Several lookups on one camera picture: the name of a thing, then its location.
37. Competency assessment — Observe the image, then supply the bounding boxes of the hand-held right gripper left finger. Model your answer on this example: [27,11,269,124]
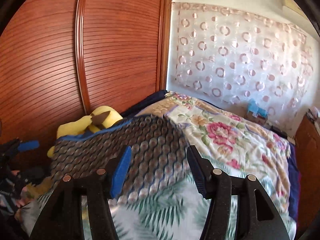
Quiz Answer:
[29,145,132,240]

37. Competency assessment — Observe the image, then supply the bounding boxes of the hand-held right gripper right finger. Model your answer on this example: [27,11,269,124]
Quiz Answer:
[186,145,292,240]

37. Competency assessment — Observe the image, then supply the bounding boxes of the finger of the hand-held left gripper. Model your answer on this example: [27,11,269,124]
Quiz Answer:
[17,167,46,183]
[5,137,40,155]

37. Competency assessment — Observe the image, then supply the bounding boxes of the navy patterned shirt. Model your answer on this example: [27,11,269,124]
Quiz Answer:
[50,114,192,205]

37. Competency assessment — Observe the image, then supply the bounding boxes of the floral blanket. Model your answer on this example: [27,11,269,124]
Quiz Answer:
[136,92,292,220]

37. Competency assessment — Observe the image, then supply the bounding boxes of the yellow plush toy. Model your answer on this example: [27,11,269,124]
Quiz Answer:
[47,106,123,158]

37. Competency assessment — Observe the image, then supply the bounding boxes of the palm leaf bed sheet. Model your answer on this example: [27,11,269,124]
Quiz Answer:
[22,175,298,240]

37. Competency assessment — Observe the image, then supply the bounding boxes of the small cardboard box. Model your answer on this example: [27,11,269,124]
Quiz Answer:
[245,110,267,126]

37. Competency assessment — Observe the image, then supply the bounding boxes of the blue plastic toy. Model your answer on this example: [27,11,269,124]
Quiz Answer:
[247,99,268,118]

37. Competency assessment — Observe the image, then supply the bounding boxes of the navy blanket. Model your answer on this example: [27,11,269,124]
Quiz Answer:
[120,90,300,220]

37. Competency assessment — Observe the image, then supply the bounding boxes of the sheer circle-patterned curtain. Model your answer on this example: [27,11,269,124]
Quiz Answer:
[171,2,315,140]

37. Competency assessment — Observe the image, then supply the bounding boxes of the long wooden cabinet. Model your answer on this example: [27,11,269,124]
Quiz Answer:
[294,115,320,170]

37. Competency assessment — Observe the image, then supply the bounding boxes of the wooden louvered wardrobe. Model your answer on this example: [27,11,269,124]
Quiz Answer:
[0,0,173,170]

